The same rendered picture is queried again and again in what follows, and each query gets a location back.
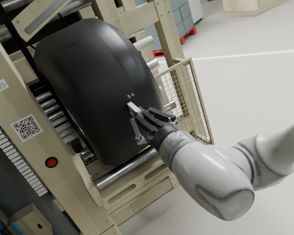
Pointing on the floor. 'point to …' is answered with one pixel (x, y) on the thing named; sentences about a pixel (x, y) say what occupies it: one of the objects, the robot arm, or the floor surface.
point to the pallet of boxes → (180, 17)
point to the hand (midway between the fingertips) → (135, 110)
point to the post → (44, 146)
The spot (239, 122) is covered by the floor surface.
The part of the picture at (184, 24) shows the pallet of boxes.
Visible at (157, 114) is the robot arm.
